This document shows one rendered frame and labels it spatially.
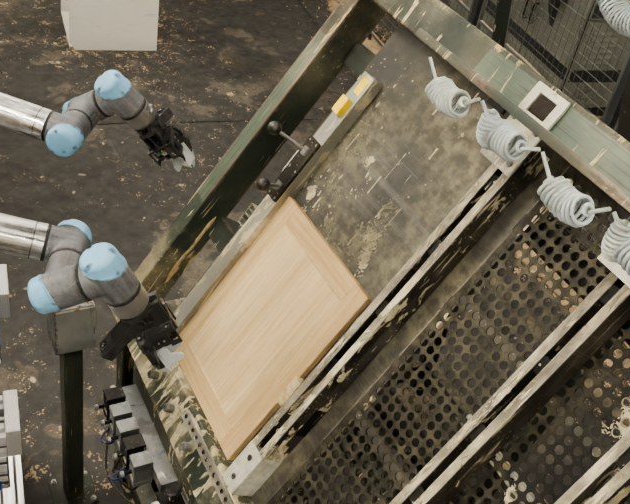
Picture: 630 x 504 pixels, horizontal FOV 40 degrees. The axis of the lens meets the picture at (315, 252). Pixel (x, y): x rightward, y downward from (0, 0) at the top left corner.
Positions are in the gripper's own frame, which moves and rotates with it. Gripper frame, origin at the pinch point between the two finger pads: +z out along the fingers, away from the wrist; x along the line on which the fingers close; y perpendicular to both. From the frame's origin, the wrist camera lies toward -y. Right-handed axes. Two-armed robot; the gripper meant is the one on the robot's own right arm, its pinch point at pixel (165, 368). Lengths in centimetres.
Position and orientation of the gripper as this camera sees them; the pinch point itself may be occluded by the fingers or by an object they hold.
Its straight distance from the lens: 186.7
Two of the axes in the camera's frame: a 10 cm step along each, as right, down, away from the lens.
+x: -3.1, -6.2, 7.2
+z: 2.9, 6.6, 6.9
